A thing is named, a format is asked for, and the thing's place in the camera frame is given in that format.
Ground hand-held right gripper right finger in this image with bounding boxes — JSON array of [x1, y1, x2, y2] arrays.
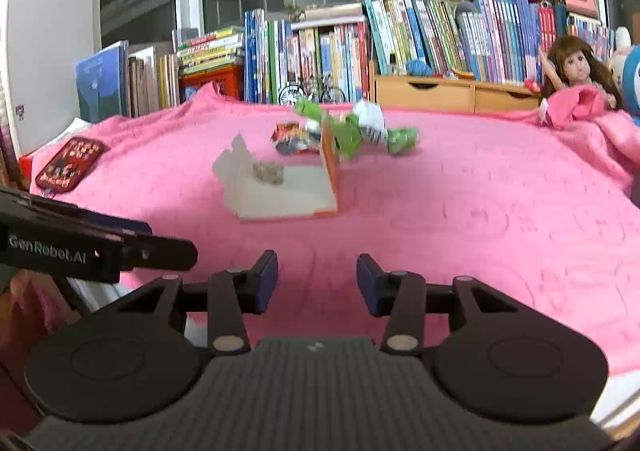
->
[[356, 252, 522, 357]]

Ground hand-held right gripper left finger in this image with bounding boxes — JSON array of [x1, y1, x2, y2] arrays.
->
[[116, 249, 280, 357]]

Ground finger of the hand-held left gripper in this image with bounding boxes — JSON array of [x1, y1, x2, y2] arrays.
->
[[119, 233, 199, 278], [44, 203, 154, 237]]

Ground orange white carton box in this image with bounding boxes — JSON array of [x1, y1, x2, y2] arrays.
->
[[212, 121, 344, 222]]

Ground colourful snack wrapper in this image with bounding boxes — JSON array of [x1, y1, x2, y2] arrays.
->
[[271, 122, 324, 157]]

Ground white green packet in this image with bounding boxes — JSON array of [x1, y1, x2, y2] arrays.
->
[[340, 100, 419, 162]]

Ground smartphone with red case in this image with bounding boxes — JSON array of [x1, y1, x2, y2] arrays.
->
[[34, 136, 109, 193]]

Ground pile of grey shells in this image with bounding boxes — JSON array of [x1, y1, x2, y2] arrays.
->
[[252, 162, 285, 185]]

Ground pink printed blanket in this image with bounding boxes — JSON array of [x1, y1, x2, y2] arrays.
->
[[27, 82, 640, 377]]

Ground row of beige books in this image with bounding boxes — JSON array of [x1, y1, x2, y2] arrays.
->
[[75, 40, 181, 125]]

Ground red plastic crate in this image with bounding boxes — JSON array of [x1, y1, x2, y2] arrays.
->
[[178, 64, 245, 102]]

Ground stack of flat books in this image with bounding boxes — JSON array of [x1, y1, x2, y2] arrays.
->
[[175, 26, 246, 77]]

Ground black bicycle model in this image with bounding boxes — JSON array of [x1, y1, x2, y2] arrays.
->
[[278, 73, 346, 107]]

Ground wooden drawer unit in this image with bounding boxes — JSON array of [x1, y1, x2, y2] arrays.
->
[[369, 60, 544, 113]]

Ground row of tall thin books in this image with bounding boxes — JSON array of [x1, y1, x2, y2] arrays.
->
[[243, 8, 294, 105]]

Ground row of pastel spine books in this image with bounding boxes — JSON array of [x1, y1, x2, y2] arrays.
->
[[287, 20, 374, 102]]

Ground row of leaning picture books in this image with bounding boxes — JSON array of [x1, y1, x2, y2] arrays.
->
[[361, 0, 469, 77]]

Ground flat beige box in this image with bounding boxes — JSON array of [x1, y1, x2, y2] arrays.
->
[[299, 3, 364, 25]]

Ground row of blue spine books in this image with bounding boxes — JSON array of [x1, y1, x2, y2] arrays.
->
[[457, 0, 559, 85]]

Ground brown haired doll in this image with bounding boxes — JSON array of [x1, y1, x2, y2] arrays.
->
[[537, 34, 624, 110]]

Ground blue white cat plush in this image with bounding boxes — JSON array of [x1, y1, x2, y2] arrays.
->
[[619, 44, 640, 127]]

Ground row of small books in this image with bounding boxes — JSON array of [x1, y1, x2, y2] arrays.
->
[[567, 13, 616, 65]]

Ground white pink bunny plush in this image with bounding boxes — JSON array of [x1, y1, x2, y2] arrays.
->
[[607, 26, 634, 82]]

